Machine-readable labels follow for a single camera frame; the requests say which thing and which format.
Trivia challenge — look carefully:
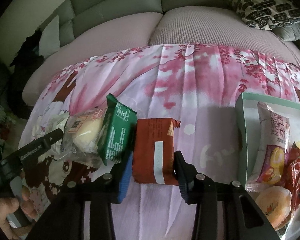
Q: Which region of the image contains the dark red snack pack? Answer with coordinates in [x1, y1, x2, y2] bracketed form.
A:
[132, 118, 180, 185]

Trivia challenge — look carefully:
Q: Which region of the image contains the grey cushion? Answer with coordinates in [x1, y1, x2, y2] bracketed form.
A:
[272, 23, 300, 41]

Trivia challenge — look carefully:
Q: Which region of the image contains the red snack pouch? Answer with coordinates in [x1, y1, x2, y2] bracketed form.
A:
[285, 144, 300, 211]

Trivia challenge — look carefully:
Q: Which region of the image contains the cartoon print pink cloth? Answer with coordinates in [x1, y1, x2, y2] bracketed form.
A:
[20, 44, 300, 239]

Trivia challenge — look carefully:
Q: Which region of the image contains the teal rimmed white tray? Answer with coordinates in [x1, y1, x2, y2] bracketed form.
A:
[235, 91, 300, 240]

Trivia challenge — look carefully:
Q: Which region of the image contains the left hand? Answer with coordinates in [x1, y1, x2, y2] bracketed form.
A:
[0, 186, 38, 239]

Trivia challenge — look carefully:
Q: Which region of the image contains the leopard print cushion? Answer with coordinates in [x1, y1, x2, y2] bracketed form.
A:
[231, 0, 300, 30]

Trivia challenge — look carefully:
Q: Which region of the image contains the purple swiss roll pack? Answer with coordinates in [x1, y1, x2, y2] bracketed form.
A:
[247, 102, 290, 185]

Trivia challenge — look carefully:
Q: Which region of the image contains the green snack pack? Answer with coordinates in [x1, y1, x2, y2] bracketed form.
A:
[97, 94, 137, 166]

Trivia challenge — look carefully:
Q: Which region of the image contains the beige wafer cake pack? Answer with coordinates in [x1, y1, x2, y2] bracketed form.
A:
[245, 181, 296, 231]

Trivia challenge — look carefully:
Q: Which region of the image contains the white pillow on sofa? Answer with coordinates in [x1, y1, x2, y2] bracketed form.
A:
[39, 15, 61, 59]

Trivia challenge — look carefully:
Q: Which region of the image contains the steamed cake clear wrapper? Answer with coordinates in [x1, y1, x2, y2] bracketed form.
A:
[61, 108, 107, 168]

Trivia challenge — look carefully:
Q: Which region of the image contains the dark clothing on sofa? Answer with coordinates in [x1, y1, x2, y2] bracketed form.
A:
[10, 29, 44, 81]

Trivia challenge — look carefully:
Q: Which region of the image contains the grey sofa with pink cover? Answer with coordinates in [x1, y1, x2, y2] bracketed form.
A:
[0, 0, 300, 106]

